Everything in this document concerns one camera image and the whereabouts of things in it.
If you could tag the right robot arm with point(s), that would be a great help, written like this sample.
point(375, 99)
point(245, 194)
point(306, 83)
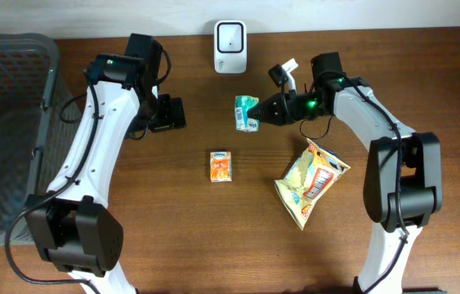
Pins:
point(403, 180)

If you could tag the yellow chips bag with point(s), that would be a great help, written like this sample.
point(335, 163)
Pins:
point(308, 179)

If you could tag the teal tissue pack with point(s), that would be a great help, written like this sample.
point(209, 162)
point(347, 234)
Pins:
point(242, 121)

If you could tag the grey plastic basket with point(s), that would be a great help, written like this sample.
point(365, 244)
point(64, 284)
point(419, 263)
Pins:
point(36, 127)

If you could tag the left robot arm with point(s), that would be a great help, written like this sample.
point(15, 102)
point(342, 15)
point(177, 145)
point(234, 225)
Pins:
point(71, 225)

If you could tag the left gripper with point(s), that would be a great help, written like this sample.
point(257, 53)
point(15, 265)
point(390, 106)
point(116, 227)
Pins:
point(172, 113)

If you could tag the orange tissue pack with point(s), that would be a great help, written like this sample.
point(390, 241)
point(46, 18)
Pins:
point(220, 166)

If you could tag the white barcode scanner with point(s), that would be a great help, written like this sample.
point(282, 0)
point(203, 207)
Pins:
point(230, 47)

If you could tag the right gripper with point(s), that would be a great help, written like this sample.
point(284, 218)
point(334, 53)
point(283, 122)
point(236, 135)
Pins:
point(287, 105)

